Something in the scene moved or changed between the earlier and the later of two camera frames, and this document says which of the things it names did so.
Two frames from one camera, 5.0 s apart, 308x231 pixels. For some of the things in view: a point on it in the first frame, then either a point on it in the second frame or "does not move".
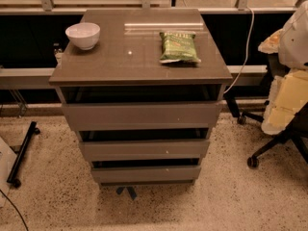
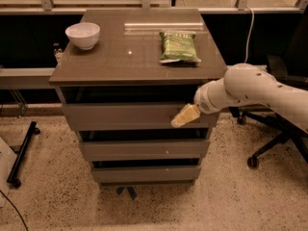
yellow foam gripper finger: (288, 93) to (188, 114)
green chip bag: (178, 46) does not move
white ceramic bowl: (84, 35) does not move
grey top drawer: (141, 116) does not move
